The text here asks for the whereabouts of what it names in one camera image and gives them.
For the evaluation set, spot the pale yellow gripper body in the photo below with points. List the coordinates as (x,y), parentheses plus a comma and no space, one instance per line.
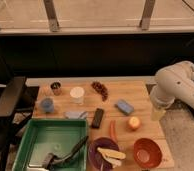
(157,113)

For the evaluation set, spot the yellow red apple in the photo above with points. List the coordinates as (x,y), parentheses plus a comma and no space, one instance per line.
(134,123)

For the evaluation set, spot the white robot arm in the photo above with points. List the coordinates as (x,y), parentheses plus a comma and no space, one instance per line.
(172,82)

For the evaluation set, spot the white paper cup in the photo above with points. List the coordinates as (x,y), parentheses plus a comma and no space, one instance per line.
(77,95)

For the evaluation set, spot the small metal cup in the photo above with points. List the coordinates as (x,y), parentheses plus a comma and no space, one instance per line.
(56,88)

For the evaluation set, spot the blue plastic cup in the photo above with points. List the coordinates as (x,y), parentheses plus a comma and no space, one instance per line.
(47,105)

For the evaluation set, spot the blue sponge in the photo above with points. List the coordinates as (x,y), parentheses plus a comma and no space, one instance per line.
(124,107)

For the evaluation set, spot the wooden cutting board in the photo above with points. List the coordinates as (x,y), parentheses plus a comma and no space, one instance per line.
(133,92)

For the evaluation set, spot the orange bowl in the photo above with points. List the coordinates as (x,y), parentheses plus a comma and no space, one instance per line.
(147,153)

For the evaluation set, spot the orange carrot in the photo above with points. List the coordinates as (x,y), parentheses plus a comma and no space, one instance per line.
(113,131)

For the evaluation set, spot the black rectangular bar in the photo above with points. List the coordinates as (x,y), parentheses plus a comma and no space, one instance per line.
(97,118)

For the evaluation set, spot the yellow corn cob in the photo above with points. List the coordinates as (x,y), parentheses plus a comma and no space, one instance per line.
(111,153)

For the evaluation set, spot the white food piece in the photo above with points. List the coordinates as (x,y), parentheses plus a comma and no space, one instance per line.
(114,162)

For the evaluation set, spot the purple bowl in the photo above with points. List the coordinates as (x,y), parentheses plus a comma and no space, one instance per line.
(96,158)

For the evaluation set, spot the light blue cloth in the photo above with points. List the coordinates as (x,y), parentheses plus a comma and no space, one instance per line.
(76,114)

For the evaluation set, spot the green plastic tray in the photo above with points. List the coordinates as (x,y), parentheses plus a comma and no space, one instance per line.
(43,136)

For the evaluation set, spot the black dish brush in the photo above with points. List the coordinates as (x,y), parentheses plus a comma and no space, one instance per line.
(51,159)

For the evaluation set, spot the black office chair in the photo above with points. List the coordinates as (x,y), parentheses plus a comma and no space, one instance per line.
(16,106)

